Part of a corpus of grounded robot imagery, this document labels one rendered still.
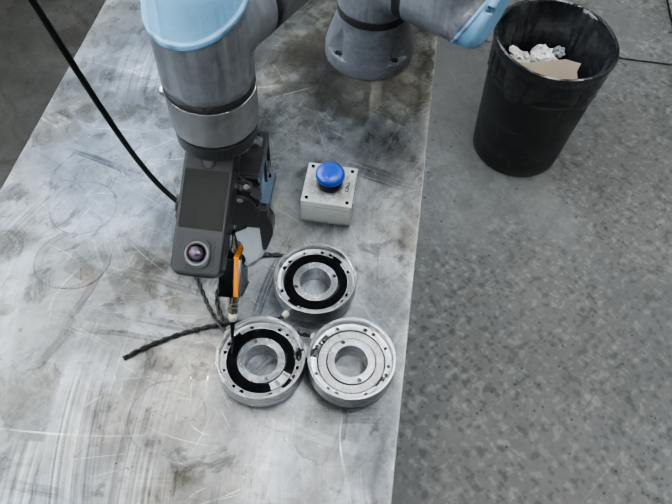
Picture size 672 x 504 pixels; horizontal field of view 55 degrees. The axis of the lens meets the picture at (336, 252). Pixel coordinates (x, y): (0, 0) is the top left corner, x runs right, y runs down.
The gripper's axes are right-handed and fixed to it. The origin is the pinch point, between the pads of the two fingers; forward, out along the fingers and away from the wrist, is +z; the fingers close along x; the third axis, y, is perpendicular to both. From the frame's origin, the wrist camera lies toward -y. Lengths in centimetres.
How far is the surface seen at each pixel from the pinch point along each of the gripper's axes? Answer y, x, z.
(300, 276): 5.1, -6.7, 10.4
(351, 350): -3.8, -14.2, 11.7
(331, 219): 15.9, -9.7, 12.1
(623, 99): 137, -101, 93
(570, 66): 108, -68, 58
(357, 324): -0.9, -14.6, 10.3
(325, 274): 6.3, -9.9, 11.2
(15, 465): -21.2, 21.8, 13.3
